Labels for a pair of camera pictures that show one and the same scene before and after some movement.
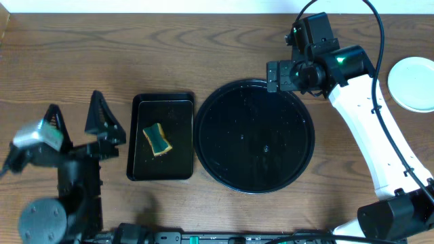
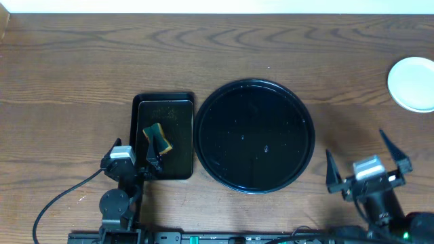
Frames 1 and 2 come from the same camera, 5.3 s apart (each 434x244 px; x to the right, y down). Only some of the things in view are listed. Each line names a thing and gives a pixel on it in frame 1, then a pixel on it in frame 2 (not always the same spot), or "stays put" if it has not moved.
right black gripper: (273, 76) to (392, 176)
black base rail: (141, 234) stays put
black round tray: (252, 141) stays put
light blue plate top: (411, 85) stays put
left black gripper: (83, 150) to (140, 172)
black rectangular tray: (175, 112) stays put
